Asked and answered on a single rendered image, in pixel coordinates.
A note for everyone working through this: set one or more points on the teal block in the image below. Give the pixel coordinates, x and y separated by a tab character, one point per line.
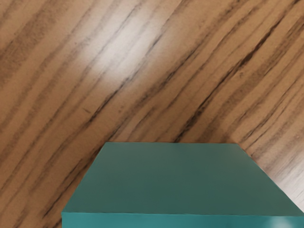
173	183

